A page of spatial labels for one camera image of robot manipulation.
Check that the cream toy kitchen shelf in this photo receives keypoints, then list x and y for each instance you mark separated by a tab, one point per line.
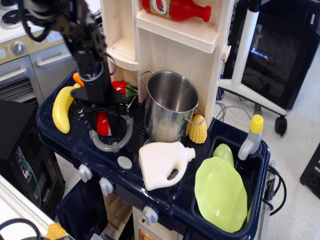
139	42

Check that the white toy detergent jug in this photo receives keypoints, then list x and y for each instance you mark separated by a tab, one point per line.
163	164

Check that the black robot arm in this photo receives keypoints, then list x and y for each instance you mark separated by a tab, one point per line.
75	22

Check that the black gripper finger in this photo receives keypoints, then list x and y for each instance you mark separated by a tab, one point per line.
91	117
114	120

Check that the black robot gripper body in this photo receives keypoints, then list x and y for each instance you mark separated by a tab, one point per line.
99	95

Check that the light green toy cup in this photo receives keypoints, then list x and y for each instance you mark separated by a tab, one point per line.
224	152

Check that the stainless steel pot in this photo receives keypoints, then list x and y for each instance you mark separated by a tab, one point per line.
171	106

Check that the yellow toy banana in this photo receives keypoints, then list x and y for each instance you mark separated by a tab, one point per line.
61	106

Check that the grey yellow toy faucet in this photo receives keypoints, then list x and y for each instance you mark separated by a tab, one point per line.
253	139

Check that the navy blue toy kitchen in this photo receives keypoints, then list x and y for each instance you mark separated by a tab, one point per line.
176	206

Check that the red toy chili pepper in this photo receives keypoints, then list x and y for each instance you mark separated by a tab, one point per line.
125	88

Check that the red white toy sushi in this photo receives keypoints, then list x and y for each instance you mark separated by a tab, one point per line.
102	124

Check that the yellow toy corn cob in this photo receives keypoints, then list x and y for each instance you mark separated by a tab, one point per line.
197	133

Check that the light green toy plate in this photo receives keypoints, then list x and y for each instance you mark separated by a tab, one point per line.
220	194

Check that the black computer case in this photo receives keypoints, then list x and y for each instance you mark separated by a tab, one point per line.
25	161

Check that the black monitor screen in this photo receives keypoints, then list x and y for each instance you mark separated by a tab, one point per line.
285	41

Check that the grey wooden toy kitchen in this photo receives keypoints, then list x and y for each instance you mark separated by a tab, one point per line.
29	70

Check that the red toy ketchup bottle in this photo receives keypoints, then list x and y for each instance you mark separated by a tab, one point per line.
177	10

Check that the orange toy carrot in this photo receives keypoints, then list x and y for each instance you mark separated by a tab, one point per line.
77	79

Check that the white rolling monitor stand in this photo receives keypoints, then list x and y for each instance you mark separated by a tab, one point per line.
234	84

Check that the grey toy stove burner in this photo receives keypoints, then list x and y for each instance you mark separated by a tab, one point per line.
115	146

